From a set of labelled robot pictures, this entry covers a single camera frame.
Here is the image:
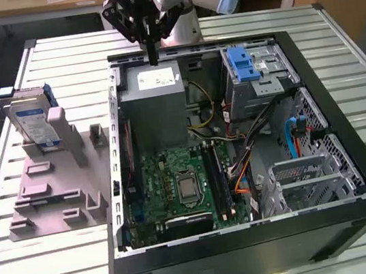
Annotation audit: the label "grey power supply unit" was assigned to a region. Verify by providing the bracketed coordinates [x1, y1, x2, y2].
[114, 58, 195, 156]

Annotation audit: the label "blue plastic drive latch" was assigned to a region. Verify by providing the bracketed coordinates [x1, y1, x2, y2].
[226, 44, 262, 85]

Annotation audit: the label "green motherboard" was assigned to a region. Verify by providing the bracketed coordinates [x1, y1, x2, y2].
[116, 134, 256, 249]

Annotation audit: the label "multicoloured power wires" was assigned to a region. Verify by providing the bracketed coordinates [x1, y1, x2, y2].
[189, 123, 249, 149]

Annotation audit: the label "orange data wire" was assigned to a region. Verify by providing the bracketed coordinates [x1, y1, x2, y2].
[232, 174, 251, 196]

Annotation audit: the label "CPU socket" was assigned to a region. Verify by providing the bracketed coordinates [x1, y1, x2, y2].
[172, 167, 205, 211]

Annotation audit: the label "black graphics card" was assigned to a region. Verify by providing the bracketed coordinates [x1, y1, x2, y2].
[155, 210, 216, 243]

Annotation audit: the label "hard disk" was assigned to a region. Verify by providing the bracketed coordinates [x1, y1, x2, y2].
[0, 78, 65, 160]

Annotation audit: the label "black open PC case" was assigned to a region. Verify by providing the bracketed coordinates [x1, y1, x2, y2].
[74, 16, 366, 274]

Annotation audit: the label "metal optical drive cage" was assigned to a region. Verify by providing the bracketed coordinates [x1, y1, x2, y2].
[217, 36, 306, 126]

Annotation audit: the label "grey parts rack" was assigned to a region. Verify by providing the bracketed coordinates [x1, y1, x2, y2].
[0, 100, 125, 242]

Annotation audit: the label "blue data wire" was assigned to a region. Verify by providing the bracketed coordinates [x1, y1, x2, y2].
[282, 114, 312, 159]

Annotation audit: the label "black cable bundle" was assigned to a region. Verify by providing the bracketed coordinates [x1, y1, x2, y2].
[221, 91, 309, 181]

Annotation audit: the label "dark RAM stick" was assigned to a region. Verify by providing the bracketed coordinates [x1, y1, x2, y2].
[209, 140, 237, 218]

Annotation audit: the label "orange power wire black plug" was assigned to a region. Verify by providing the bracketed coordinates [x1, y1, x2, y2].
[290, 123, 333, 159]

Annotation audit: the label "yellow wire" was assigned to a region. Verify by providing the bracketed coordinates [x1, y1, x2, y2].
[180, 76, 219, 132]

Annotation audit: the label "silver CPU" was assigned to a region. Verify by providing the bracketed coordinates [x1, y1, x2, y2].
[177, 175, 200, 200]

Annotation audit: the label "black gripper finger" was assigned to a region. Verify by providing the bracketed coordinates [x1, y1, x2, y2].
[145, 1, 194, 67]
[99, 0, 155, 73]

